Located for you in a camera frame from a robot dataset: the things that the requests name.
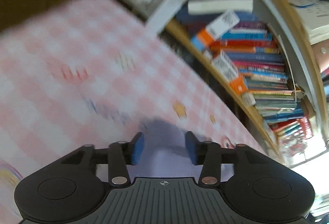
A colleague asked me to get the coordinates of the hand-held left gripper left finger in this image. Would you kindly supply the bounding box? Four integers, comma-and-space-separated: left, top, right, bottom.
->
60, 132, 145, 186

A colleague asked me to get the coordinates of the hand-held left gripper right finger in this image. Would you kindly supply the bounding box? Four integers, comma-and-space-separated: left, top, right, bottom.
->
185, 131, 271, 186

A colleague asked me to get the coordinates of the purple and pink sweater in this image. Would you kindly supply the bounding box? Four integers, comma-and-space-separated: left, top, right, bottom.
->
128, 117, 235, 184

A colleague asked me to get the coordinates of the white charger block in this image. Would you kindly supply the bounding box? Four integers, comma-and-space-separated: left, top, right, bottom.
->
242, 91, 257, 108

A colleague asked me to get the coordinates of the white orange toothpaste box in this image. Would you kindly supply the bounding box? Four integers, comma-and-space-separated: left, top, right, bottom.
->
211, 50, 249, 94
191, 9, 241, 51

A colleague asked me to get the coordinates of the row of colourful books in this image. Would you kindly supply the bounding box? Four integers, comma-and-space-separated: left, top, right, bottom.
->
177, 5, 314, 142

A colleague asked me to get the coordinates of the colourful candy decoration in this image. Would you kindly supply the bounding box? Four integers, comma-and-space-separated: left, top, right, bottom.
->
277, 134, 317, 166

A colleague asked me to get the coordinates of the pink checkered printed table mat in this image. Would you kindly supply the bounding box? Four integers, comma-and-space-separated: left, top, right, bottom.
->
0, 0, 283, 224

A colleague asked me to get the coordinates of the thick white book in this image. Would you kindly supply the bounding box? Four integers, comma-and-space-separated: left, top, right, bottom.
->
188, 0, 254, 15

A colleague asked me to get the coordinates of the pink container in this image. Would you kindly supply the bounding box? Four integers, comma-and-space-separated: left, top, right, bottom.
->
316, 46, 329, 73

